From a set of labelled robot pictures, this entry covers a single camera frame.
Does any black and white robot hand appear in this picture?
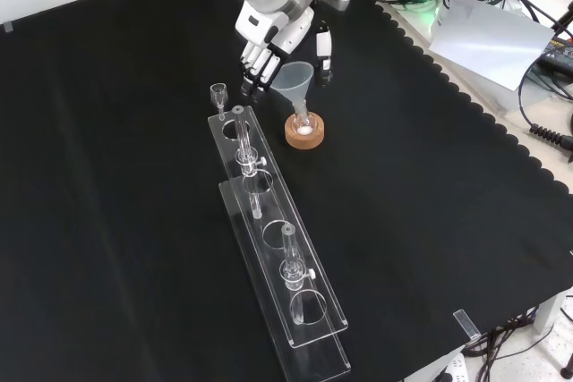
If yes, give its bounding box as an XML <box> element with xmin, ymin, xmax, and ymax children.
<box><xmin>235</xmin><ymin>0</ymin><xmax>335</xmax><ymax>97</ymax></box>

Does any translucent plastic funnel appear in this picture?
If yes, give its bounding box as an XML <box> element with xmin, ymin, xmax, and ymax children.
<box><xmin>269</xmin><ymin>61</ymin><xmax>315</xmax><ymax>122</ymax></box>

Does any small glass weighing funnel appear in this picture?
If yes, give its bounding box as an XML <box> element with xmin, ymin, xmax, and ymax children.
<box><xmin>209</xmin><ymin>82</ymin><xmax>229</xmax><ymax>122</ymax></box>

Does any glass round-bottom flask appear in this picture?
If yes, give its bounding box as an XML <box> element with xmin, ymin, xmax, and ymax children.
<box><xmin>290</xmin><ymin>102</ymin><xmax>318</xmax><ymax>137</ymax></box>

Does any clear acrylic funnel stand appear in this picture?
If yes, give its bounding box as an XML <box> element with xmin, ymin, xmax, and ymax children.
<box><xmin>207</xmin><ymin>104</ymin><xmax>353</xmax><ymax>377</ymax></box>

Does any black bench cloth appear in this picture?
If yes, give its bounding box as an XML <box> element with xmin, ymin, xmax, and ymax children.
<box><xmin>0</xmin><ymin>0</ymin><xmax>573</xmax><ymax>382</ymax></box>

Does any pale board sheet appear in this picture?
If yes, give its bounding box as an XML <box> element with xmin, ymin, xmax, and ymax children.
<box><xmin>428</xmin><ymin>0</ymin><xmax>556</xmax><ymax>92</ymax></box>

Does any black device with yellow labels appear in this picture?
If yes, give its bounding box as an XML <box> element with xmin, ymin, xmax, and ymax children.
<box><xmin>539</xmin><ymin>37</ymin><xmax>573</xmax><ymax>72</ymax></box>

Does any clear tape strip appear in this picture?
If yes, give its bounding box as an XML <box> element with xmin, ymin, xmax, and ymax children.
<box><xmin>452</xmin><ymin>309</ymin><xmax>480</xmax><ymax>341</ymax></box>

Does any white power strip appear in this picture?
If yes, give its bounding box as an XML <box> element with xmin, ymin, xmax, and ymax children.
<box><xmin>432</xmin><ymin>352</ymin><xmax>471</xmax><ymax>382</ymax></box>

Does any white table leg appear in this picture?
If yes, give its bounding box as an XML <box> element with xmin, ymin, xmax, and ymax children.
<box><xmin>535</xmin><ymin>292</ymin><xmax>569</xmax><ymax>334</ymax></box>

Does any cork ring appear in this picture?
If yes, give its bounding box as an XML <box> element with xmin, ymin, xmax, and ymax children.
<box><xmin>285</xmin><ymin>114</ymin><xmax>327</xmax><ymax>149</ymax></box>

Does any black coiled cable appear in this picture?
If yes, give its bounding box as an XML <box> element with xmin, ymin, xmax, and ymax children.
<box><xmin>517</xmin><ymin>64</ymin><xmax>573</xmax><ymax>153</ymax></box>

